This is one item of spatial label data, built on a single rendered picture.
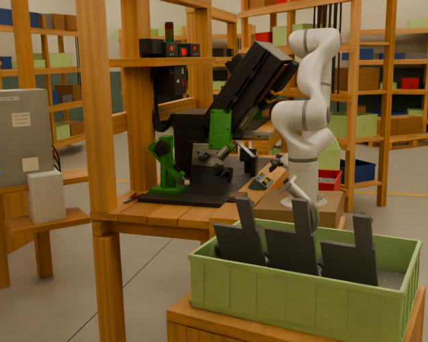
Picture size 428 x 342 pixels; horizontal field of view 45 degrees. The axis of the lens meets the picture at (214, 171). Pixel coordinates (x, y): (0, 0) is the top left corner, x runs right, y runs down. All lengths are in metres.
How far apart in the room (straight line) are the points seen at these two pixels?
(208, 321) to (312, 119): 0.89
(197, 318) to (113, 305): 0.95
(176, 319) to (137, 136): 1.22
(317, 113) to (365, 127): 3.41
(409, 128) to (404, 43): 2.42
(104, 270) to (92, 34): 1.03
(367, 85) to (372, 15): 6.28
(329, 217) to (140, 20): 1.29
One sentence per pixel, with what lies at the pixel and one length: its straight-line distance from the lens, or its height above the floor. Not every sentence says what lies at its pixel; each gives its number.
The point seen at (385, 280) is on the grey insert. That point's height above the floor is 0.85.
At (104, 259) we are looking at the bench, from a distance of 2.41.
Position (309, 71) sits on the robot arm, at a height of 1.47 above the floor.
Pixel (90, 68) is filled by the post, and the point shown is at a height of 1.50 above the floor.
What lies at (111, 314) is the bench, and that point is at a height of 0.39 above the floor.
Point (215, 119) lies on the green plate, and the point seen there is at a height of 1.22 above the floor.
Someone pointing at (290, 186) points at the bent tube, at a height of 1.18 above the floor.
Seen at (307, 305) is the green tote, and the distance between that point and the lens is 1.48.
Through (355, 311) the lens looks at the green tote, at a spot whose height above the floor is 0.88.
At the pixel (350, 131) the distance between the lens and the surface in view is 5.16.
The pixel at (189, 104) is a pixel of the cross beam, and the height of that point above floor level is 1.24.
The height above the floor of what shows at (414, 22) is 2.13.
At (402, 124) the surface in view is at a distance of 9.65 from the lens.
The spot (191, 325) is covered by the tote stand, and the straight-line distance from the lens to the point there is 1.61.
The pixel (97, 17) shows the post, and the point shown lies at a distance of 2.24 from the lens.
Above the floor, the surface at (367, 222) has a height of 1.11.
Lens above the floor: 1.54
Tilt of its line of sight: 12 degrees down
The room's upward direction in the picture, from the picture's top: 1 degrees counter-clockwise
